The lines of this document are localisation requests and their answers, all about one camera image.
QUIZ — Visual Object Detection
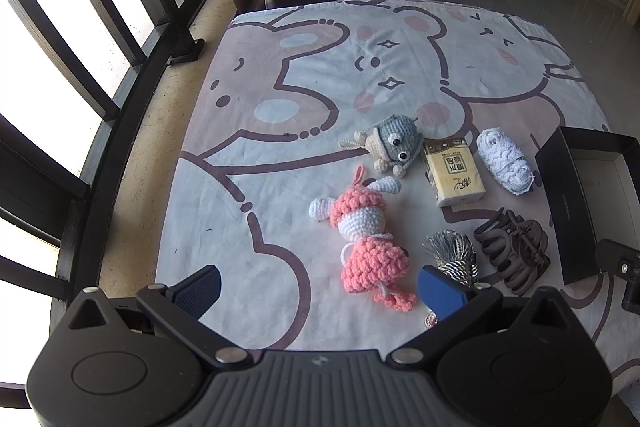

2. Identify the dark window railing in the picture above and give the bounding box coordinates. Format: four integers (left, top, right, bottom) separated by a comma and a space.
0, 0, 224, 408

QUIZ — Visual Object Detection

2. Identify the white yarn bundle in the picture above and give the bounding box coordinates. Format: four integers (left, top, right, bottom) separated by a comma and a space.
475, 128, 537, 197

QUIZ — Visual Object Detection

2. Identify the brown hair claw clip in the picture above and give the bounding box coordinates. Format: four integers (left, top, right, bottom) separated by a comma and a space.
472, 208, 551, 297

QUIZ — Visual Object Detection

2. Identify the black cardboard box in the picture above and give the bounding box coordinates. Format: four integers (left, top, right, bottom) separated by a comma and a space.
535, 126, 640, 286

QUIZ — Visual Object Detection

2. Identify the pink crochet doll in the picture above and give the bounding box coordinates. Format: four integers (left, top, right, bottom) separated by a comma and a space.
308, 164, 417, 313

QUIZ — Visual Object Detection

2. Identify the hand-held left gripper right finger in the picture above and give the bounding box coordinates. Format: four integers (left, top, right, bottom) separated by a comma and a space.
387, 264, 576, 367

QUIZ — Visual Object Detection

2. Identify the yellow tissue packet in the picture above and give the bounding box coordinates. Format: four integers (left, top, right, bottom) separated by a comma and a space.
422, 137, 488, 208

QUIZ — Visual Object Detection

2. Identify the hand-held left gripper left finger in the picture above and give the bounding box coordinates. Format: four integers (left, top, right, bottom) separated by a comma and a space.
66, 264, 253, 369

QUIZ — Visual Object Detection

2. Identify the cartoon printed blanket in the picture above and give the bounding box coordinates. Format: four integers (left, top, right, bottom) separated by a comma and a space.
155, 0, 640, 403

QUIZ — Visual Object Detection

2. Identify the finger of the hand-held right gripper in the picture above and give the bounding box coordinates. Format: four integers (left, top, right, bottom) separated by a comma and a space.
595, 238, 640, 310

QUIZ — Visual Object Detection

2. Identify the grey crochet doll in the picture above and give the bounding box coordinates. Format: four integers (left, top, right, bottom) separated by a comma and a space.
339, 116, 425, 178

